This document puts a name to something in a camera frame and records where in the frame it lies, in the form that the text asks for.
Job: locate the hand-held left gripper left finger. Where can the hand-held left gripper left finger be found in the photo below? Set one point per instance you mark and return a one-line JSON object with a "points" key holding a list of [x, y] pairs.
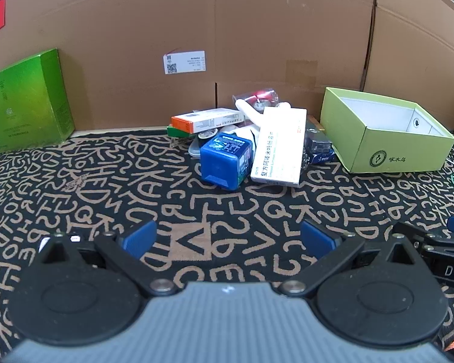
{"points": [[140, 238]]}

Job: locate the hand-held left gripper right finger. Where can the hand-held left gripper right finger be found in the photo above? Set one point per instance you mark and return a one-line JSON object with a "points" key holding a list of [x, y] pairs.
{"points": [[316, 239]]}

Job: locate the light green box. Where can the light green box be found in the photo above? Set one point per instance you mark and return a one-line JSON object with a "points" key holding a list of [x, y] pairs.
{"points": [[393, 151]]}

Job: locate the green floral box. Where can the green floral box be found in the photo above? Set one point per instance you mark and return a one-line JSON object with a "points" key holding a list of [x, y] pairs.
{"points": [[176, 132]]}

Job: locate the clear plastic cup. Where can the clear plastic cup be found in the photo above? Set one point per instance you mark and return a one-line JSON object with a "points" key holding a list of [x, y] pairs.
{"points": [[242, 96]]}

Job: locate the blue cube box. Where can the blue cube box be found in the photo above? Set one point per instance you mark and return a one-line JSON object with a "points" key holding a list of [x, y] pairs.
{"points": [[219, 162]]}

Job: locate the orange and white medicine box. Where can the orange and white medicine box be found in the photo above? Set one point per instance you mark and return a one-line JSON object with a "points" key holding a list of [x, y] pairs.
{"points": [[196, 119]]}

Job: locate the dark green glossy box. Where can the dark green glossy box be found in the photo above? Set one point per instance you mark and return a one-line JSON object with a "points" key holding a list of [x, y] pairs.
{"points": [[22, 102]]}

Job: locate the white shipping label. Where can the white shipping label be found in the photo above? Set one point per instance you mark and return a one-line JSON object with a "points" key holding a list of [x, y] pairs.
{"points": [[184, 61]]}

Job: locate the tall cardboard box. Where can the tall cardboard box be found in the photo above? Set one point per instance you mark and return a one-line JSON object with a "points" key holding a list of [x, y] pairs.
{"points": [[412, 45]]}

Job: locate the large cardboard box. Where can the large cardboard box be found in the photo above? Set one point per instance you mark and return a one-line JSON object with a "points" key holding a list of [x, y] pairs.
{"points": [[136, 26]]}

